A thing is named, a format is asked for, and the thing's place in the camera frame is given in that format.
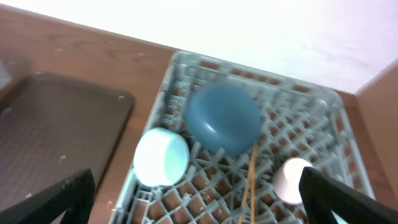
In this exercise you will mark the wooden chopstick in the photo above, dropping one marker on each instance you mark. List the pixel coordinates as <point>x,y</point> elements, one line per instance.
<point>246,191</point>
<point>252,170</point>

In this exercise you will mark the grey dishwasher rack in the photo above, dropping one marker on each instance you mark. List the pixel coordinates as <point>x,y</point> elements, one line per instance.
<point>299,119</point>

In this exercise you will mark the pink plastic cup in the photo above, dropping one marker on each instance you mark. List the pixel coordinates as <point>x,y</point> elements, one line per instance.
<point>286,180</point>

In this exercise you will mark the brown serving tray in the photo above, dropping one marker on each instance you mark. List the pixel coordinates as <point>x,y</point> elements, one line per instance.
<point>52,127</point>

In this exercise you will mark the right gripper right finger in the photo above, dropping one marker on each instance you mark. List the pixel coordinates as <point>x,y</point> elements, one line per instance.
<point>324,197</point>

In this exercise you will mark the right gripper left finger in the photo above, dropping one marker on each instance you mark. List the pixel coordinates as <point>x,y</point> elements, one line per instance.
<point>72,197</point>

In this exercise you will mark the light blue rice bowl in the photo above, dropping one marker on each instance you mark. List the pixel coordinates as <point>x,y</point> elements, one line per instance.
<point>161,158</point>

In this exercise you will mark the dark blue plate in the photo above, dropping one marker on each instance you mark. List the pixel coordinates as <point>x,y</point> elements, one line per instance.
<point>222,115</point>

